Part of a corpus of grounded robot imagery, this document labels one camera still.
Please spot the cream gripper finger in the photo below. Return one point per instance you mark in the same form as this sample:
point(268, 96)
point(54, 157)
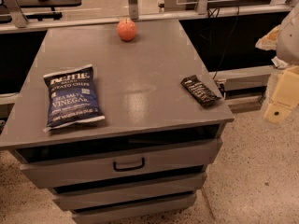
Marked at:
point(285, 97)

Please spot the black rxbar chocolate wrapper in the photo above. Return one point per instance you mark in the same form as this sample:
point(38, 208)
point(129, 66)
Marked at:
point(199, 91)

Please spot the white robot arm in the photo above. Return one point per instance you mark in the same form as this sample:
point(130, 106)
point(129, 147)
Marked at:
point(284, 40)

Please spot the red apple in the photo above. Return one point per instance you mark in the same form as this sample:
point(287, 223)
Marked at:
point(126, 30)

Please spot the crumpled white paper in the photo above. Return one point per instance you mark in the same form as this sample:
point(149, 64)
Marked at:
point(279, 64)

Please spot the grey drawer cabinet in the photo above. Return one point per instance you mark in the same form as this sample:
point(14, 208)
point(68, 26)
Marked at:
point(148, 114)

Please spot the blue kettle chips bag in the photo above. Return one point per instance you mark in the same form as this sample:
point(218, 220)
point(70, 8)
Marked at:
point(73, 98)

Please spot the dark round side table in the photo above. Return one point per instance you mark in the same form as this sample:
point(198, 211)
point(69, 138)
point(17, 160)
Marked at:
point(51, 4)

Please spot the black drawer handle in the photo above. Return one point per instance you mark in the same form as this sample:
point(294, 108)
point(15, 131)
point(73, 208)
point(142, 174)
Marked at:
point(128, 166)

